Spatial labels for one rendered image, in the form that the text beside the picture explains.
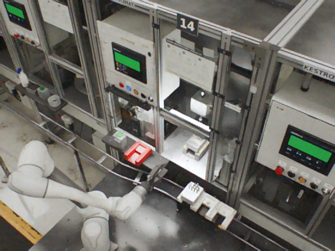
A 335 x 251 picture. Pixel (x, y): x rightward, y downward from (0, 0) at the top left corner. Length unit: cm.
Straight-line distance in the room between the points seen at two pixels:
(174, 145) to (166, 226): 58
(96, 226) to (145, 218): 44
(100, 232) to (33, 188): 55
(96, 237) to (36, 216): 140
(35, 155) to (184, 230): 111
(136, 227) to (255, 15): 154
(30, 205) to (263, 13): 269
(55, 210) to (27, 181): 165
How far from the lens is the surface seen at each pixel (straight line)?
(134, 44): 200
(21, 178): 185
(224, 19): 177
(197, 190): 229
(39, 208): 353
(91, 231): 219
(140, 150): 250
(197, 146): 242
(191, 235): 244
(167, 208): 253
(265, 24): 177
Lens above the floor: 285
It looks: 46 degrees down
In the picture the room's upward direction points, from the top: straight up
